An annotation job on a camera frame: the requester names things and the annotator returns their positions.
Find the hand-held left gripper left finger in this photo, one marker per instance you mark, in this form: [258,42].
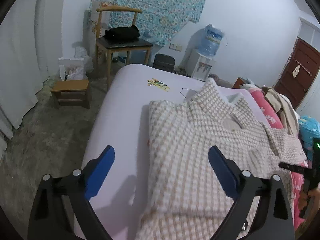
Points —
[100,172]

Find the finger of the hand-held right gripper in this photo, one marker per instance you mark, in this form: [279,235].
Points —
[292,167]

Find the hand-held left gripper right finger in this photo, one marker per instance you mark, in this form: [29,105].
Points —
[222,172]

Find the beige white checked sweater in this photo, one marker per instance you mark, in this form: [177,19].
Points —
[187,142]

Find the beige clothes pile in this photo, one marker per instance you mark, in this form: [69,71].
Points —
[282,105]

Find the person's right hand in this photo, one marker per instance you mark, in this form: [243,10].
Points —
[312,196]

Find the blue floral pillow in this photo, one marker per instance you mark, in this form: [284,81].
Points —
[307,130]

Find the pink floral blanket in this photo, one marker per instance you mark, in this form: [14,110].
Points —
[268,112]

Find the dark red door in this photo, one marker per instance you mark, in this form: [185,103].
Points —
[292,90]

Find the brown wooden box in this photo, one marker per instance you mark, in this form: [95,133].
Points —
[238,83]

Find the small wooden stool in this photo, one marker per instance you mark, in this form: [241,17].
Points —
[71,85]

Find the door hook rack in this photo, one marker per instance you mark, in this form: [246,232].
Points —
[303,66]

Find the white plastic bag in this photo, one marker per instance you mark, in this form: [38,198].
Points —
[83,55]
[72,70]

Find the white water dispenser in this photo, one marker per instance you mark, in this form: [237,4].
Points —
[200,67]

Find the white curtain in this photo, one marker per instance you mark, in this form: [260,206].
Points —
[20,80]

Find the black waste bin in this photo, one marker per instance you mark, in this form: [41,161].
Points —
[163,63]

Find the wooden chair with dark seat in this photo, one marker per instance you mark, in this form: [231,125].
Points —
[125,46]

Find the blue water bottle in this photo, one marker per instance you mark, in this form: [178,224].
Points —
[211,41]

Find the black bag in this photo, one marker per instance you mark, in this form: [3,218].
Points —
[122,33]

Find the pale floral cloth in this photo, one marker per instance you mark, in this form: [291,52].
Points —
[93,25]

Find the turquoise floral hanging cloth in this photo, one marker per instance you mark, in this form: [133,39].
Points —
[155,5]

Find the white wall socket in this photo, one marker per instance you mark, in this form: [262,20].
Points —
[179,47]
[172,46]

